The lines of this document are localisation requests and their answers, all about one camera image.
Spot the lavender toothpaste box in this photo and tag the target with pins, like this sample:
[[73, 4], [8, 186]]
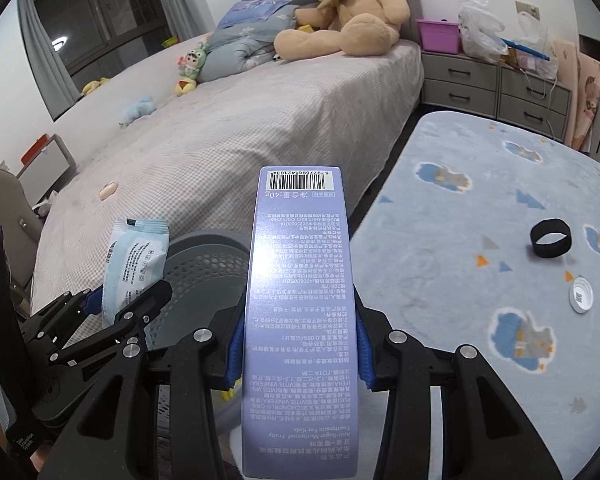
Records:
[[300, 374]]

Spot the purple plastic box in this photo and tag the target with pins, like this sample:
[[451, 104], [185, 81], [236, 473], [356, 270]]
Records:
[[439, 36]]

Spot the grey perforated trash basket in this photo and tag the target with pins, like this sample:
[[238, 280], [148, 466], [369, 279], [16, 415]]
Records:
[[207, 272]]

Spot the white plastic lid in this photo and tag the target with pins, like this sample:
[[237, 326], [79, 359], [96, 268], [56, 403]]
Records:
[[581, 295]]

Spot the small beige object on bed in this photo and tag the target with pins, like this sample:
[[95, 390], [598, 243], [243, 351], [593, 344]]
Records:
[[109, 189]]

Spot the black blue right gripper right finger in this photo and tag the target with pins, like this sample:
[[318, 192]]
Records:
[[485, 432]]

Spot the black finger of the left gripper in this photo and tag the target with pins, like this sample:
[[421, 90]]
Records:
[[84, 361]]

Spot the large tan teddy bear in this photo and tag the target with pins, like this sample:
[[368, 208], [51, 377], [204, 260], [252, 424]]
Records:
[[353, 27]]

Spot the clear plastic bag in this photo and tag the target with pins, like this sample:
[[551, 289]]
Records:
[[535, 36], [480, 31]]

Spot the blue stick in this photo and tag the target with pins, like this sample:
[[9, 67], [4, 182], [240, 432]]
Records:
[[525, 49]]

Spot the yellow plush toy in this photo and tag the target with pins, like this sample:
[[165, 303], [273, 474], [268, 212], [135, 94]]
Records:
[[93, 85]]

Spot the bed with grey sheet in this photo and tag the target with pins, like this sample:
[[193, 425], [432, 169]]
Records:
[[195, 162]]

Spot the green yellow plush doll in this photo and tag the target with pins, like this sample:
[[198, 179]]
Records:
[[189, 68]]

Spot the grey chair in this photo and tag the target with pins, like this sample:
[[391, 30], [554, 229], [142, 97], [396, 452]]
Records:
[[21, 229]]

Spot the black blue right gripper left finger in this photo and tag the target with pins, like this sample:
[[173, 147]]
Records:
[[113, 434]]

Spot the grey curtain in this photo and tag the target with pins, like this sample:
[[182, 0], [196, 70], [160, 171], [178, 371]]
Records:
[[57, 89]]

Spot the pink patterned folded mat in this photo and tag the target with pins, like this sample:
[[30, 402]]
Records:
[[581, 75]]

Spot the blue white wipes packet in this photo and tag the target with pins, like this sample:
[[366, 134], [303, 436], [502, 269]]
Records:
[[135, 260]]

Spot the grey drawer nightstand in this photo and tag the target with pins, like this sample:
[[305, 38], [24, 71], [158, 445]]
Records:
[[500, 92]]

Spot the small blue plush toy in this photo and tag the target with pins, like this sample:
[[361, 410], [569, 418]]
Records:
[[145, 106]]

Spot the light blue folded blanket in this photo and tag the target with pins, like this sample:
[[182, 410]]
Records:
[[245, 36]]

